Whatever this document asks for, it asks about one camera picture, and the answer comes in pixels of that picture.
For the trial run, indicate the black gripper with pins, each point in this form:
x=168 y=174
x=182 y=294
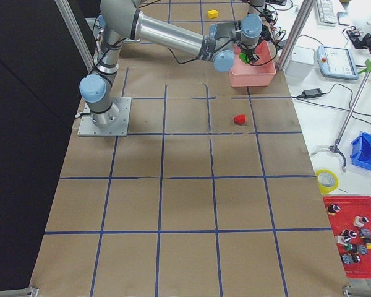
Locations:
x=249 y=55

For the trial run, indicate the green toy block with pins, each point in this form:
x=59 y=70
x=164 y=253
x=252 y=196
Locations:
x=244 y=58

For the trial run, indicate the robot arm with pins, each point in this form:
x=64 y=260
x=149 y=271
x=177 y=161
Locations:
x=125 y=20
x=255 y=6

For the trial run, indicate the pink plastic box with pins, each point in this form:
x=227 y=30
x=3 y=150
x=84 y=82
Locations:
x=244 y=75

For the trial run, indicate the white cube device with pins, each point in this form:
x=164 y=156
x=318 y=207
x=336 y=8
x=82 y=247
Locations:
x=301 y=62

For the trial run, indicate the yellow toy block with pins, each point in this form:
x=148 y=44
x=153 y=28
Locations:
x=212 y=14

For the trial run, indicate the red toy block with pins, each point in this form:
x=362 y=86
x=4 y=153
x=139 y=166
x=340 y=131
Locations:
x=240 y=119

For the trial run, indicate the black power adapter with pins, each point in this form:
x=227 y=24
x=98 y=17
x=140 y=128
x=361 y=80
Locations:
x=312 y=93

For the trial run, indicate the teach pendant tablet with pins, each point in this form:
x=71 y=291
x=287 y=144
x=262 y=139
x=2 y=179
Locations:
x=337 y=63

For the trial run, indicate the white keyboard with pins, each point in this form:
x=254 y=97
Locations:
x=325 y=12

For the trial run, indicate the grabber reach tool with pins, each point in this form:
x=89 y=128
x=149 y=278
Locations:
x=334 y=148

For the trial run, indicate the yellow tape roll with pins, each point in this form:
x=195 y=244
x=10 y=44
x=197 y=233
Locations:
x=327 y=181

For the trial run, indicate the blue storage bin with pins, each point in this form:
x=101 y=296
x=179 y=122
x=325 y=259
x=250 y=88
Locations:
x=361 y=151

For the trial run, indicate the red parts tray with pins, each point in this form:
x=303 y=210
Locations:
x=350 y=219

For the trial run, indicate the aluminium frame post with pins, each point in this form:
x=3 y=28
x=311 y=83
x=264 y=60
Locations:
x=297 y=27

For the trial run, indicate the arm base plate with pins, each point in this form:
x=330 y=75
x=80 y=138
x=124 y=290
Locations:
x=114 y=122

